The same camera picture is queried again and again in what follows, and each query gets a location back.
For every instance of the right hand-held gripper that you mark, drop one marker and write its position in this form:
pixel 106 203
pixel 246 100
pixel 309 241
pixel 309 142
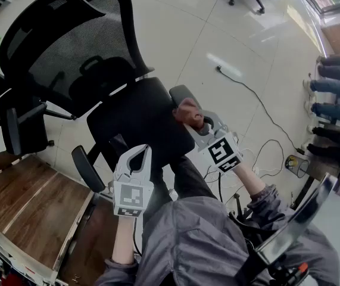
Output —
pixel 221 152

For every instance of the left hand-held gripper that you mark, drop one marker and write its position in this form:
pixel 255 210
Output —
pixel 131 198

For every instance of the reddish-brown cloth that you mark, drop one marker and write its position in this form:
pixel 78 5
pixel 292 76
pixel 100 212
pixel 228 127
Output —
pixel 187 112

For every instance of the black chair armrest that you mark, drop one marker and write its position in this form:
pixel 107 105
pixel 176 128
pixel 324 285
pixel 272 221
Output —
pixel 87 168
pixel 181 92

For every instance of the person's right forearm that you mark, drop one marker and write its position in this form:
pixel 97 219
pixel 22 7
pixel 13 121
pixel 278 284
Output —
pixel 250 179

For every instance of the person's left forearm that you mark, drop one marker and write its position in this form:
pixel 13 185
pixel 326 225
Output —
pixel 123 240

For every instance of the person's grey jacket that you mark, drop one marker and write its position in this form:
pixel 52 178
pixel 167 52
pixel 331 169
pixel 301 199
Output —
pixel 193 234

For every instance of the dark wooden desk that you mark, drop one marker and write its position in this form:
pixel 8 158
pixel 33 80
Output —
pixel 23 195

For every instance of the black head-worn rig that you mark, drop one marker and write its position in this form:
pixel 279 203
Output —
pixel 291 228

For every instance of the black mesh office chair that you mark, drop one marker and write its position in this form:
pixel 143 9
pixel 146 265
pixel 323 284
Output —
pixel 68 40

